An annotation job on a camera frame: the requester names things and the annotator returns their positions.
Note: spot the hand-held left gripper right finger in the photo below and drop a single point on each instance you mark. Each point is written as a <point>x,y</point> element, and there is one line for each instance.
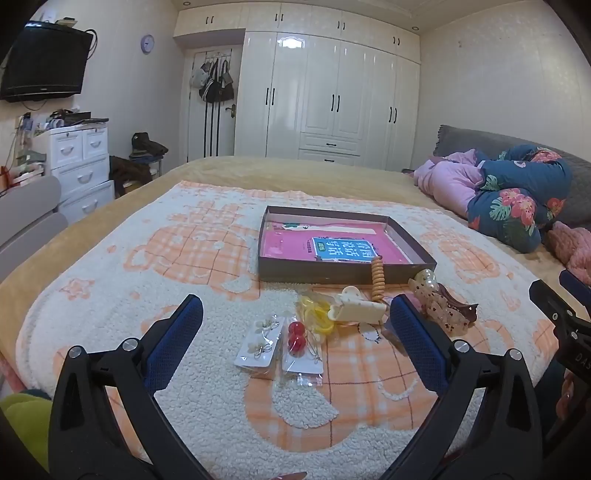
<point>415,341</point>

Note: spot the person's right hand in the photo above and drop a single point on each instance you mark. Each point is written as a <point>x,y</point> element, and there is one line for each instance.
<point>566,397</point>

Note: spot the brown cardboard box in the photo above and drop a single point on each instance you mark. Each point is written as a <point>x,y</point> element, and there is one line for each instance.
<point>341,277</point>

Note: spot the black wall television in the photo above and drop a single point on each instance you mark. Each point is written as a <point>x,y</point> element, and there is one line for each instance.
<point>41,64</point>

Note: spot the dark red hair clip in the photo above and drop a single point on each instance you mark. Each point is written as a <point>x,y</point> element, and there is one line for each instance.
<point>461,310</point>

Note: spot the grey chair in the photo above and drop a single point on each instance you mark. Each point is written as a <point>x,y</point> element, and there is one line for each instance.
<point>27,217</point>

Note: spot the white drawer cabinet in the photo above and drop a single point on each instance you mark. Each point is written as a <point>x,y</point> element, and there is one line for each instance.
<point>83,170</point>

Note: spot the green cloth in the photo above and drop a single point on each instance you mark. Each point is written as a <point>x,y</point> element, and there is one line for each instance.
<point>23,415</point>

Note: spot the black flat box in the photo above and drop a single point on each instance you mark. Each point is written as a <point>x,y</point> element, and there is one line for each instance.
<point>85,120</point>

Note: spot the cream hair claw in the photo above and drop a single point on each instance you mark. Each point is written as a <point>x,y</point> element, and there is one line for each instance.
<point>358,310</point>

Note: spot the white earrings packet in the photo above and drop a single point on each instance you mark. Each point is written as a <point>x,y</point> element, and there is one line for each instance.
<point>258,344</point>

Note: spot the purple wall clock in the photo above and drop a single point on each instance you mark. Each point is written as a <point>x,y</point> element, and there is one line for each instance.
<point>147,44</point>

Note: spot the pink quilt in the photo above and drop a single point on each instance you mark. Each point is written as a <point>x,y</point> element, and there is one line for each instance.
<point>450,184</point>

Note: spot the grey hanging cap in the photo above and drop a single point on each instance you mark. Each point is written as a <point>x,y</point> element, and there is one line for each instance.
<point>198,78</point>

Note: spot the white door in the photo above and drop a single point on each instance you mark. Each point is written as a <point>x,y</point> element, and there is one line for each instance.
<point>198,134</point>

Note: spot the red cherry earrings card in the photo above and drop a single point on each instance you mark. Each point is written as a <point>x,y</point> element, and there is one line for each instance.
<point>298,344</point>

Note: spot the pink knit cloth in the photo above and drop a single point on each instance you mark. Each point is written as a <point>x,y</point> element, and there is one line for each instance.
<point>572,249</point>

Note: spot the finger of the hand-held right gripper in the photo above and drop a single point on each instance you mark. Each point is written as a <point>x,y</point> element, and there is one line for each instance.
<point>551,302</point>
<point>578,288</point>

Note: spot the black hanging bag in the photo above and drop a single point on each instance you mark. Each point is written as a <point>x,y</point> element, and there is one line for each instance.
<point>214,90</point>

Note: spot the dark folded clothes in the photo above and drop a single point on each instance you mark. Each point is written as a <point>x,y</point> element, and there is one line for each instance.
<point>147,145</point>

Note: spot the blue floral quilt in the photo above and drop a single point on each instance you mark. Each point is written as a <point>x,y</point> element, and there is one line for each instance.
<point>517,198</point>

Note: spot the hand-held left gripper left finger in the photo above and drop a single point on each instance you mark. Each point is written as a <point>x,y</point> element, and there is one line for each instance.
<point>175,341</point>

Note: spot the white orange patterned blanket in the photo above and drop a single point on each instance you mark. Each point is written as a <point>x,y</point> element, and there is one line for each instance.
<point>184,258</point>

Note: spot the pearl hair clip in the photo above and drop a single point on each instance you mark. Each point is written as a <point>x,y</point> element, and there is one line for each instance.
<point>425,279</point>

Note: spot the white wardrobe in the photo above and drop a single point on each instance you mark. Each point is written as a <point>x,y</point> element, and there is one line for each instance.
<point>351,92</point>

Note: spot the brown clothes pile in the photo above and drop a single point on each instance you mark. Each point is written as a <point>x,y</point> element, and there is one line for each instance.
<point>129,175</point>

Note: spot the cluttered side shelf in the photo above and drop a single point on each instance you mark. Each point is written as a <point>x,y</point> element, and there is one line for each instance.
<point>25,161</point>

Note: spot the speckled hair clip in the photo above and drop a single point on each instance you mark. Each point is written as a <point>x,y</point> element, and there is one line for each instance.
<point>438,311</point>

